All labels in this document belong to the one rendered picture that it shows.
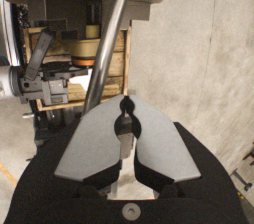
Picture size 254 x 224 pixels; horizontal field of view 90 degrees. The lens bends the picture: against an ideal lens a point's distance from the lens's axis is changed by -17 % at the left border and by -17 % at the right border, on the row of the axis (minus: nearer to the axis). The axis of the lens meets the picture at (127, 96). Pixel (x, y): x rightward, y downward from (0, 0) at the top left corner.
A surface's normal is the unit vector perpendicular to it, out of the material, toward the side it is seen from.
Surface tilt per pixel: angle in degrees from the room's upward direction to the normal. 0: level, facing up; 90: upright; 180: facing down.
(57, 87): 0
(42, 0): 38
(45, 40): 3
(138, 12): 8
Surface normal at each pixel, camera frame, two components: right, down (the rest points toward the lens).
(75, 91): 0.36, 0.47
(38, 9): -0.30, 0.44
